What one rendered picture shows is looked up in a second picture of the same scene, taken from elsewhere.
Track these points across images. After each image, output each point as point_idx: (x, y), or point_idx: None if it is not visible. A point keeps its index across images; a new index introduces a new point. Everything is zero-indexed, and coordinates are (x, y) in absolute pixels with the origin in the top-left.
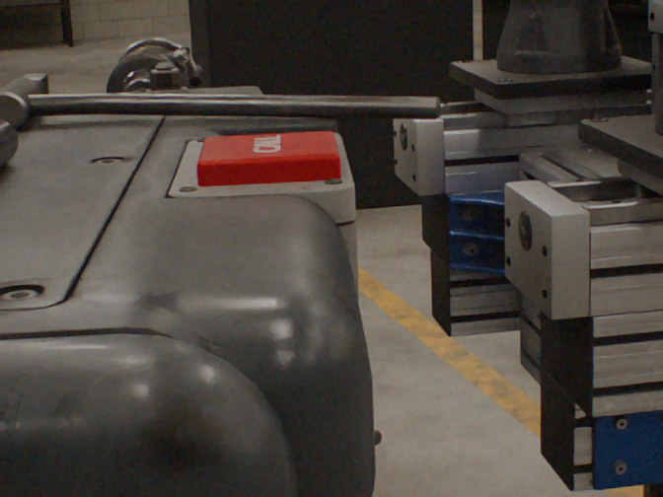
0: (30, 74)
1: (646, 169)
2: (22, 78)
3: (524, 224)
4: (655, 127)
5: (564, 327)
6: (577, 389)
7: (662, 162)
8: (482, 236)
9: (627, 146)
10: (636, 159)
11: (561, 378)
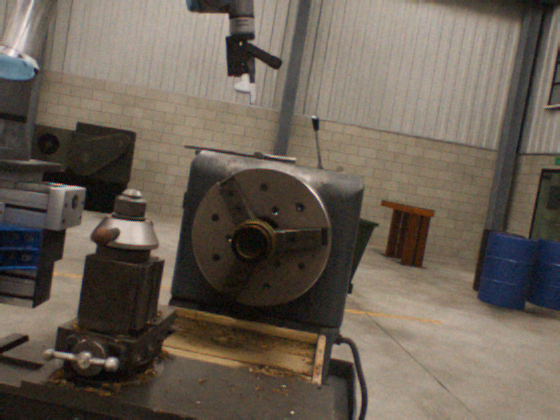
0: (258, 152)
1: (51, 170)
2: (259, 151)
3: (76, 199)
4: (22, 158)
5: (55, 237)
6: (58, 254)
7: (57, 165)
8: None
9: (45, 165)
10: (48, 168)
11: (51, 259)
